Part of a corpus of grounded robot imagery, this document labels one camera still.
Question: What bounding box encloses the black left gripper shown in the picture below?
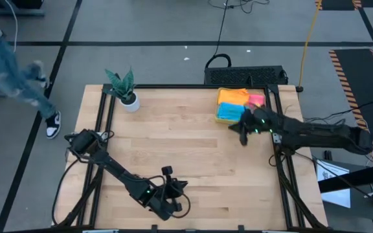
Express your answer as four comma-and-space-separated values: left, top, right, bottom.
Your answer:
146, 165, 189, 221

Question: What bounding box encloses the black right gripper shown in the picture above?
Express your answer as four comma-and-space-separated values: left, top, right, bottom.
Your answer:
227, 108, 280, 146

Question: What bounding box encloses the blue microfiber towel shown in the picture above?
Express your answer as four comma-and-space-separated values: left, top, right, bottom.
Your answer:
217, 102, 246, 122

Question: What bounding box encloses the orange microfiber towel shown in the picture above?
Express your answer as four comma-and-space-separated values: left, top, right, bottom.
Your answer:
218, 88, 251, 106

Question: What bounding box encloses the pink microfiber towel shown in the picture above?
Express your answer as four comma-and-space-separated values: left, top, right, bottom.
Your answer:
248, 93, 266, 107

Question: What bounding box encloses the yellow translucent plastic bin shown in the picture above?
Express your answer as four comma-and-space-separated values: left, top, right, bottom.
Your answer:
214, 87, 267, 125

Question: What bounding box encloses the snake plant in white pot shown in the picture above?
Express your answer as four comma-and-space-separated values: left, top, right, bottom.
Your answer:
104, 67, 141, 113

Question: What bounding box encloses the white paper sheet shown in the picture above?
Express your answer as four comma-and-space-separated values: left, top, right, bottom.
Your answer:
315, 159, 352, 208

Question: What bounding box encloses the black crossbeam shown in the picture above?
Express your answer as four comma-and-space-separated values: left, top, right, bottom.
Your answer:
317, 161, 373, 195

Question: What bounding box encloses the large black orange-striped mat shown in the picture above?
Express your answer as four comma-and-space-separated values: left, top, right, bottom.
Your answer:
328, 48, 373, 165

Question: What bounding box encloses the small black orange-striped mat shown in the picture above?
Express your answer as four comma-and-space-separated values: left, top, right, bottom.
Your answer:
315, 0, 373, 11

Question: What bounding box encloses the person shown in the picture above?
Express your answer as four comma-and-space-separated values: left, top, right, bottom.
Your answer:
0, 21, 62, 140

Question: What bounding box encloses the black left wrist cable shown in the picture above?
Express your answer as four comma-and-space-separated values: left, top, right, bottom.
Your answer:
166, 192, 192, 219

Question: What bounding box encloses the black floor cable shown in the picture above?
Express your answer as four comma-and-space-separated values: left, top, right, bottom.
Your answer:
207, 0, 270, 69

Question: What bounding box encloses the yellow cable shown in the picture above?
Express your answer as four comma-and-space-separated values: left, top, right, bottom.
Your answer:
298, 0, 322, 93

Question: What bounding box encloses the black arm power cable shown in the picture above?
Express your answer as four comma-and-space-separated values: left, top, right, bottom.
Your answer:
51, 155, 87, 227

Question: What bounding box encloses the white floor cable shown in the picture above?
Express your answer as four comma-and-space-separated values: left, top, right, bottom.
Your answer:
5, 0, 19, 52

